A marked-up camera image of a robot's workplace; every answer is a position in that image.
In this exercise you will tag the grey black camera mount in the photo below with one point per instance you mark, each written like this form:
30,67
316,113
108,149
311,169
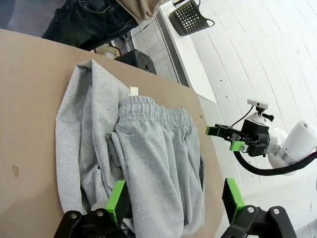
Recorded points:
260,116

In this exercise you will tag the person's dark blue jeans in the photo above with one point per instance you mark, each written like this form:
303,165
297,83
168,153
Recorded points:
86,22

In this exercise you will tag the black perforated basket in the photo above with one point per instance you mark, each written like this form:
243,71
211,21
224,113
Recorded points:
188,19

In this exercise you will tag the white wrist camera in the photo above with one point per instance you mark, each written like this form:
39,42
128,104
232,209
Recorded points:
257,104

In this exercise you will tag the grey training pants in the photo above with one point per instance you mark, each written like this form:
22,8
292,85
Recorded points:
153,153

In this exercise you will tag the black box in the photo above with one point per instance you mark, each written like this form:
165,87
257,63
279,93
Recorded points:
138,60

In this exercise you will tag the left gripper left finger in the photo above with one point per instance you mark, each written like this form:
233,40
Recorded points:
116,198

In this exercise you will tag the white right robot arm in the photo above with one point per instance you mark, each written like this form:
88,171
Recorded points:
299,138

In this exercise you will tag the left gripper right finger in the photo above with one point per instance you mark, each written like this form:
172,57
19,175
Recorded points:
229,196

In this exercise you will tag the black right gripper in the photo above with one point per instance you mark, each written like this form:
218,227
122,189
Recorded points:
258,143

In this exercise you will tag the person's beige sweater torso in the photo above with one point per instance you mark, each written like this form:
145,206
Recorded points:
143,10

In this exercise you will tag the cardboard box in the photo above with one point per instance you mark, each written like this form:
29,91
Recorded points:
109,53

